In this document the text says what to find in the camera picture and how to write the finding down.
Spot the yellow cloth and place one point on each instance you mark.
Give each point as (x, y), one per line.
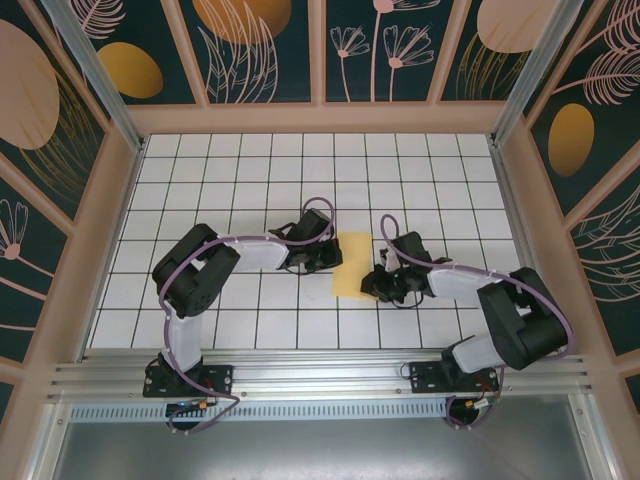
(352, 260)

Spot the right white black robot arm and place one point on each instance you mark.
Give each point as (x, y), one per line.
(460, 286)

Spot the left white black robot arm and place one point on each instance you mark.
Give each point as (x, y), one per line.
(260, 260)

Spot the grey metal sheet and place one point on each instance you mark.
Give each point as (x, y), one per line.
(320, 450)

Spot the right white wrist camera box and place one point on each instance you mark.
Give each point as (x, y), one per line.
(385, 256)

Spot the aluminium mounting rail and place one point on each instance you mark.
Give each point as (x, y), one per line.
(320, 375)

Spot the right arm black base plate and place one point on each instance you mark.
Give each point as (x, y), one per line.
(425, 377)

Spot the aluminium side rail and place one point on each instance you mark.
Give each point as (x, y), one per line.
(516, 220)

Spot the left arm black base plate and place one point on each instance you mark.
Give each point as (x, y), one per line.
(220, 380)

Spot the aluminium frame post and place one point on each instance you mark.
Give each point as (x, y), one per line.
(530, 70)
(95, 70)

